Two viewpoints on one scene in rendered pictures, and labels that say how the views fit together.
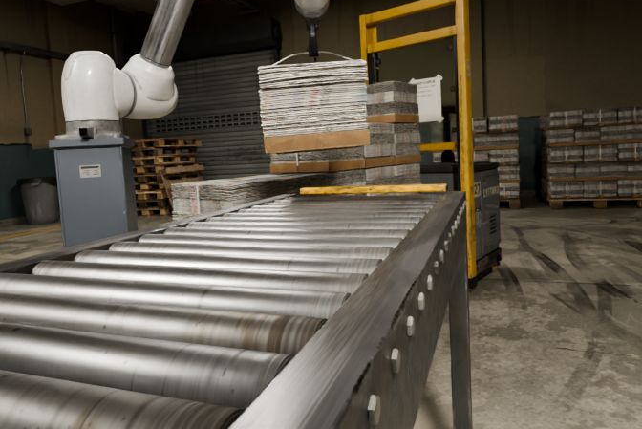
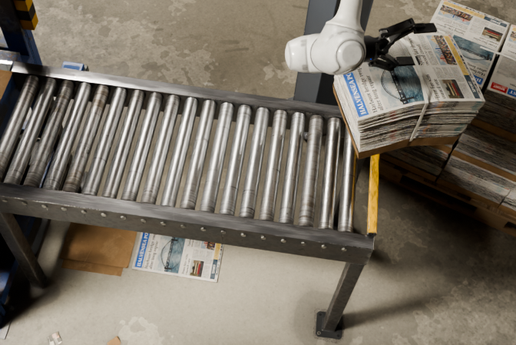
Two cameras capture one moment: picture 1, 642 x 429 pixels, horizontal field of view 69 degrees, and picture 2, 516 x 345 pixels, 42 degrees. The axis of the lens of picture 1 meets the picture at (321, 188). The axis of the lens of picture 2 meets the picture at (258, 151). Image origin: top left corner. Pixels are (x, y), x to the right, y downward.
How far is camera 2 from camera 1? 2.24 m
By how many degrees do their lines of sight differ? 77
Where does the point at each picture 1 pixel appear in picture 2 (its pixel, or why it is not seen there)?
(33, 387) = (39, 152)
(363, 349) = (51, 200)
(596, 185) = not seen: outside the picture
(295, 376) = (40, 190)
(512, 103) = not seen: outside the picture
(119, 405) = (32, 168)
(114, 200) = (329, 10)
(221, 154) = not seen: outside the picture
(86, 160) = not seen: outside the picture
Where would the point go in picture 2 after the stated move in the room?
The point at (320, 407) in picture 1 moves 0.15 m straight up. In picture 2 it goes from (29, 196) to (18, 172)
